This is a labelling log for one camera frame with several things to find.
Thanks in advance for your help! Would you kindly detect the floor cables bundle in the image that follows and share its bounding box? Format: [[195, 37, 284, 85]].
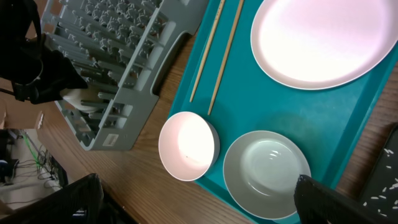
[[0, 130, 68, 206]]

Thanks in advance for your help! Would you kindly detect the large white plate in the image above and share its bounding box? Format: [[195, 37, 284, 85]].
[[251, 0, 397, 90]]

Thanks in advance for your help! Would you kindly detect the black tray with rice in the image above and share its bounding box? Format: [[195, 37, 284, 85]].
[[359, 125, 397, 223]]

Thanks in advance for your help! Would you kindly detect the wooden chopstick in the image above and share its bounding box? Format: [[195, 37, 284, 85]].
[[207, 0, 244, 115], [190, 0, 225, 102]]

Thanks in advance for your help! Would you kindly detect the grey bowl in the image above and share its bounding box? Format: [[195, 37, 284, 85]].
[[223, 131, 311, 222]]

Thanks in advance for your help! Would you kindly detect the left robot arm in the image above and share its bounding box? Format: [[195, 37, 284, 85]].
[[1, 0, 88, 105]]

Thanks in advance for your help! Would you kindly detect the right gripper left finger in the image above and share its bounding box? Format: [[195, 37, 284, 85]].
[[1, 173, 103, 224]]

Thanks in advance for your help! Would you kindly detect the teal serving tray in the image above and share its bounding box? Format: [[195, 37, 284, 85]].
[[167, 0, 398, 224]]

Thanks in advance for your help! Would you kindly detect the white cup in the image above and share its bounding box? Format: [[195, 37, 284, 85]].
[[60, 87, 101, 113]]

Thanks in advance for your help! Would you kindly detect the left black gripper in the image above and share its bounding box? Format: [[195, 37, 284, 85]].
[[12, 50, 88, 105]]

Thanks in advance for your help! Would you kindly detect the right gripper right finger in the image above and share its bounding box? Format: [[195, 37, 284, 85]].
[[294, 174, 394, 224]]

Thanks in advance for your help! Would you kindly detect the small pink saucer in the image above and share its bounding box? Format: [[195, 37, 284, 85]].
[[158, 111, 220, 182]]

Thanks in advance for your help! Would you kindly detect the grey plastic dish rack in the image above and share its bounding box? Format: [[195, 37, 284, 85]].
[[41, 0, 208, 151]]

